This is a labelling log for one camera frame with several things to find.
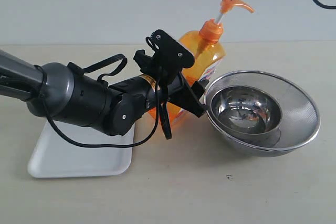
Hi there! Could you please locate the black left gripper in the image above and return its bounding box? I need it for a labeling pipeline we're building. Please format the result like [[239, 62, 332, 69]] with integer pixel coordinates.
[[109, 73, 209, 118]]

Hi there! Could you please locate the small stainless steel bowl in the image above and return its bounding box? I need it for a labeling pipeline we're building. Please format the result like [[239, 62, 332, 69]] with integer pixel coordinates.
[[211, 86, 282, 147]]

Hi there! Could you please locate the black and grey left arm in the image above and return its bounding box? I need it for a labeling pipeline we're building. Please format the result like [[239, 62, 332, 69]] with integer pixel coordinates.
[[1, 50, 206, 136]]

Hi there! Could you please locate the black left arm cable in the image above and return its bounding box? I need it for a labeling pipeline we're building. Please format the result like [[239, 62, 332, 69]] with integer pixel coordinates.
[[0, 37, 174, 148]]

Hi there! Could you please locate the steel mesh strainer basket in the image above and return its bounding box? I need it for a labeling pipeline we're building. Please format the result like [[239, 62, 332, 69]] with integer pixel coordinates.
[[203, 70, 321, 157]]

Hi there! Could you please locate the orange dish soap pump bottle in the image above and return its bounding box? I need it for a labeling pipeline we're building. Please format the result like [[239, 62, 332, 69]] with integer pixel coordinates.
[[147, 0, 256, 130]]

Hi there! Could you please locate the white rectangular plastic tray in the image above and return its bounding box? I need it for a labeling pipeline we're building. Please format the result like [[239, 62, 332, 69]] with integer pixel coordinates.
[[27, 122, 135, 178]]

